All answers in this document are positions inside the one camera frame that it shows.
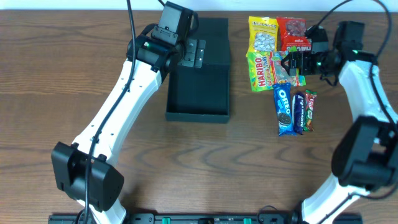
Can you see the green red Milo bar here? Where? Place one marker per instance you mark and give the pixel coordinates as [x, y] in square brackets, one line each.
[310, 97]

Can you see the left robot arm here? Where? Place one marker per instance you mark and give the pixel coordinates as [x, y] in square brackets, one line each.
[85, 169]

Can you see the green Haribo gummy bag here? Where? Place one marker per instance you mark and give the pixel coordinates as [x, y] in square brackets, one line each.
[265, 70]

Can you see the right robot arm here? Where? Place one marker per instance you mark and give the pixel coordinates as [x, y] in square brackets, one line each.
[364, 164]

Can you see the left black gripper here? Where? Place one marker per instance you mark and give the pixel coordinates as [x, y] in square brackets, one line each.
[195, 53]

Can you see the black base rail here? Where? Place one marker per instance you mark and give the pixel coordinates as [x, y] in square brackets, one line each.
[267, 218]

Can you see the black gift box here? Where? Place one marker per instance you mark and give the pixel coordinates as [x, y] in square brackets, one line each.
[202, 94]

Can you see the red Hacks candy bag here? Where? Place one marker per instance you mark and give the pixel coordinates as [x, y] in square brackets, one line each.
[292, 34]

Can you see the dark blue Dairy Milk bar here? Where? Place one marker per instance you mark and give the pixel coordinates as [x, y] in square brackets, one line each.
[298, 114]

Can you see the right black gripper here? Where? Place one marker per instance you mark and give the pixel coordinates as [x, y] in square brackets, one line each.
[294, 63]

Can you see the blue Oreo cookie pack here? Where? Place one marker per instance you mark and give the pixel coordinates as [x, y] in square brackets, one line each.
[281, 93]

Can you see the yellow candy bag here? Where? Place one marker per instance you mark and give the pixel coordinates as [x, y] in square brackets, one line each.
[263, 34]

